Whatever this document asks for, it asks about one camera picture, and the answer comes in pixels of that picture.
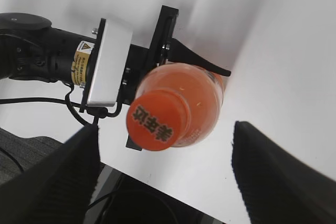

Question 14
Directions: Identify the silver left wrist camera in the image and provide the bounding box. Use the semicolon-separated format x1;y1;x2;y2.
80;17;133;112

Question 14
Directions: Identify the orange bottle cap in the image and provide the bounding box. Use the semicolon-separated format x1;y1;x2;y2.
126;89;191;151

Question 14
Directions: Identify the black camera cable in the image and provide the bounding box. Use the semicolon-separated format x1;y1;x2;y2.
0;82;124;126

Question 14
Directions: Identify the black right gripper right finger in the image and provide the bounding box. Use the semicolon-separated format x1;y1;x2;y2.
232;121;335;223

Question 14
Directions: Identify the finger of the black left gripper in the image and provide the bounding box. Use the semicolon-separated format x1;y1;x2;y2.
164;38;232;76

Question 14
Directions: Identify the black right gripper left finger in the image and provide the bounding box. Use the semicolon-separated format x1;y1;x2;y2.
1;125;100;223

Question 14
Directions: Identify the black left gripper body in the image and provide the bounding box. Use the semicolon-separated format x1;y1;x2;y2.
113;5;179;117

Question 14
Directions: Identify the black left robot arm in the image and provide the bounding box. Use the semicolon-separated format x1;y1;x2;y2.
1;6;231;118

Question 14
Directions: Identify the orange Mirinda soda bottle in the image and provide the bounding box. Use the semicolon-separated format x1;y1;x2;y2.
132;63;225;147

